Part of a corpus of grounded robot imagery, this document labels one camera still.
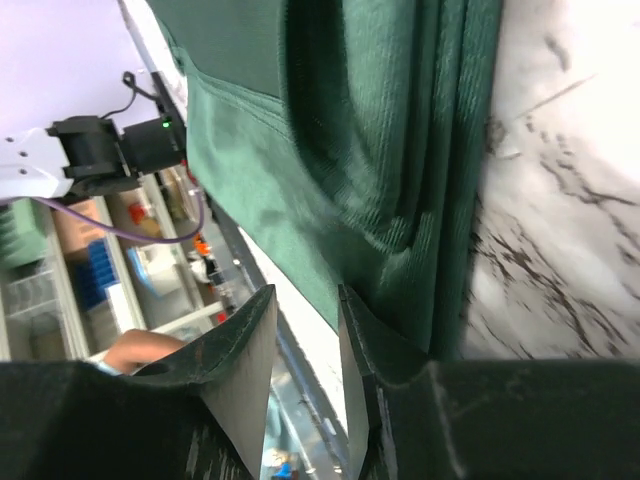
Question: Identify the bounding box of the person's bare forearm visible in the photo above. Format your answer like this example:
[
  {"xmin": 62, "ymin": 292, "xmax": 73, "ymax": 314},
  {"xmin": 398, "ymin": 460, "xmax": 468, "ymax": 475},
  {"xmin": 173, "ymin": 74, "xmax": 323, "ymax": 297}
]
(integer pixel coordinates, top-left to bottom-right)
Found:
[{"xmin": 95, "ymin": 329, "xmax": 186, "ymax": 376}]

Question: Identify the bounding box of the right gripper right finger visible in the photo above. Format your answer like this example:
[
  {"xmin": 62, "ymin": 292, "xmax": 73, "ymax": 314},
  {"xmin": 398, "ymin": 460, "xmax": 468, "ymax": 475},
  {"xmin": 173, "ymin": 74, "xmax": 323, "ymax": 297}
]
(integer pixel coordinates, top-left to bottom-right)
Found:
[{"xmin": 338, "ymin": 286, "xmax": 639, "ymax": 479}]

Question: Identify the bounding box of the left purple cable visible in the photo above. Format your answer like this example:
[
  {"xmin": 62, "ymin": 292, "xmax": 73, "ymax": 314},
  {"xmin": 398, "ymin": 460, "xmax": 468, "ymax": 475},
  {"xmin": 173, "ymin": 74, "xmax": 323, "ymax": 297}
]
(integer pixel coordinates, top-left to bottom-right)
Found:
[{"xmin": 29, "ymin": 189, "xmax": 207, "ymax": 246}]

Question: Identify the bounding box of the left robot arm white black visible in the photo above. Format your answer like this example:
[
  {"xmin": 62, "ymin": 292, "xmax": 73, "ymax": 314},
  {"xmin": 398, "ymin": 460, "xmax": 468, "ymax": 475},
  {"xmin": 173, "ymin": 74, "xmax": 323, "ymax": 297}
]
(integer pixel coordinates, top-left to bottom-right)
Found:
[{"xmin": 1, "ymin": 115, "xmax": 186, "ymax": 204}]

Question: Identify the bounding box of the dark green cloth napkin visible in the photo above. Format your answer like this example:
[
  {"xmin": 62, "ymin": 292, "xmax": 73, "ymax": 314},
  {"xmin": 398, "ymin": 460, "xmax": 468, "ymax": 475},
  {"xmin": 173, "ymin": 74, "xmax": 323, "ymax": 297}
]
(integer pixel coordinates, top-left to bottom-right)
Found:
[{"xmin": 150, "ymin": 1, "xmax": 502, "ymax": 360}]

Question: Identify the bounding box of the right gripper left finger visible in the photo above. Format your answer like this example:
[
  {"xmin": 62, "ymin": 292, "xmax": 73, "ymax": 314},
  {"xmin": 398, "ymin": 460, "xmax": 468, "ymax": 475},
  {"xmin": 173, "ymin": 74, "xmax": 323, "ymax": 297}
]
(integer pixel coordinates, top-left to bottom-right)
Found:
[{"xmin": 1, "ymin": 285, "xmax": 277, "ymax": 479}]

